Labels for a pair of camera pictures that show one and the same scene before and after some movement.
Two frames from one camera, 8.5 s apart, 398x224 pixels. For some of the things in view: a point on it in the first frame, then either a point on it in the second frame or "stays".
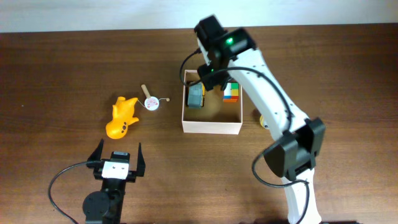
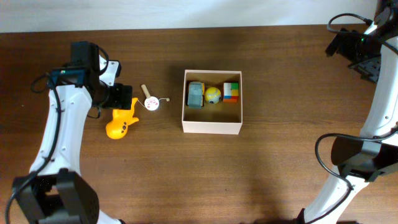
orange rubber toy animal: [123, 116] stays
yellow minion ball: [262, 121] → [212, 95]
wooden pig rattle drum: [151, 102] stays
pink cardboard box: [216, 116] stays
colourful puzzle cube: [231, 93] stays
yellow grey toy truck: [194, 96] stays
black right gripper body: [210, 76] → [362, 50]
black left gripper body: [132, 175] → [118, 98]
